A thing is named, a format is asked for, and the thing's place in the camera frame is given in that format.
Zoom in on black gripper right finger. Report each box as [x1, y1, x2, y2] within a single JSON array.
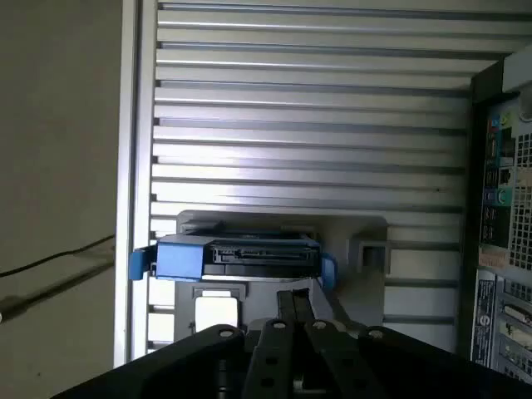
[[293, 289, 532, 399]]

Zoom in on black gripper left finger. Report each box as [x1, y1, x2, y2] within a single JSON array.
[[53, 290, 297, 399]]

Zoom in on hard disk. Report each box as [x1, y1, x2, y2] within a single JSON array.
[[128, 231, 337, 293]]

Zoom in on open PC case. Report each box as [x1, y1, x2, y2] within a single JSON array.
[[469, 41, 532, 383]]

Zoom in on grey cable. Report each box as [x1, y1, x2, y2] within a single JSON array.
[[0, 260, 116, 323]]

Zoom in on thin black cable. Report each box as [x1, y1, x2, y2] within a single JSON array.
[[0, 234, 116, 278]]

